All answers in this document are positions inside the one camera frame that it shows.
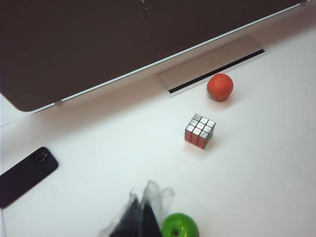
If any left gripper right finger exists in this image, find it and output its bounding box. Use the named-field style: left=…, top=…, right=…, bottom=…
left=140, top=180, right=175, bottom=237

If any black smartphone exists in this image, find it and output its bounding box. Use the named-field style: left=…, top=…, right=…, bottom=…
left=0, top=146, right=59, bottom=209

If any orange fruit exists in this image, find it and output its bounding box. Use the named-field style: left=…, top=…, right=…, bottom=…
left=206, top=73, right=234, bottom=102

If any Rubik's cube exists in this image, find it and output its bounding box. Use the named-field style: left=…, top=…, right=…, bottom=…
left=184, top=113, right=217, bottom=151

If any desk cable tray lid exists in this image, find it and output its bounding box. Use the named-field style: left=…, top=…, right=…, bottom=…
left=157, top=35, right=266, bottom=98

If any green apple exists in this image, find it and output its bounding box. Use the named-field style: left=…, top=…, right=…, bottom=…
left=161, top=212, right=200, bottom=237

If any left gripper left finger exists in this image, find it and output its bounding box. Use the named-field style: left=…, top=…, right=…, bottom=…
left=100, top=189, right=141, bottom=237

